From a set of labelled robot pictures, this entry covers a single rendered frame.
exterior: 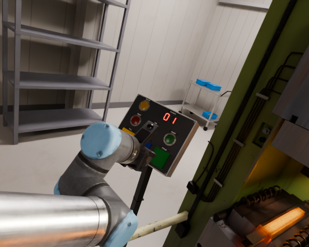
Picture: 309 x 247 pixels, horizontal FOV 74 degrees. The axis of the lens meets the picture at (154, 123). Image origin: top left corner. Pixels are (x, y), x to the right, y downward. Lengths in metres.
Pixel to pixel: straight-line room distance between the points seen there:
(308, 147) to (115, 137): 0.55
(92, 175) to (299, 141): 0.59
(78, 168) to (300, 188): 1.08
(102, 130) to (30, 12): 2.71
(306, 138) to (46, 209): 0.67
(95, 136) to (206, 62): 4.98
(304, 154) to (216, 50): 4.70
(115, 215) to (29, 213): 0.18
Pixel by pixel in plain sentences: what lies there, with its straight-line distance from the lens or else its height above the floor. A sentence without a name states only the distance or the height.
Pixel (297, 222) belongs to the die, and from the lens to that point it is 1.04.
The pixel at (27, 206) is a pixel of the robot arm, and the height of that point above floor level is 1.25.
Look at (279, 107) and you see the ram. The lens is 0.77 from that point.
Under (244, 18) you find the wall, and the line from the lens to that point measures 5.21.
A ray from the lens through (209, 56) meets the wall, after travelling 5.37.
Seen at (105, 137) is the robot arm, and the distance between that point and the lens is 0.49.
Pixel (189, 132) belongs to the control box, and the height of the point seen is 1.15.
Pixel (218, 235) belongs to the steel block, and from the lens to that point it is 0.91.
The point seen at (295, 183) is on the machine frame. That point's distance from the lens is 1.30.
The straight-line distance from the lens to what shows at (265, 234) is 0.84.
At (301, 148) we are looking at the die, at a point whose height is 1.31.
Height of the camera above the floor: 1.49
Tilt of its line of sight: 22 degrees down
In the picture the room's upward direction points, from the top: 17 degrees clockwise
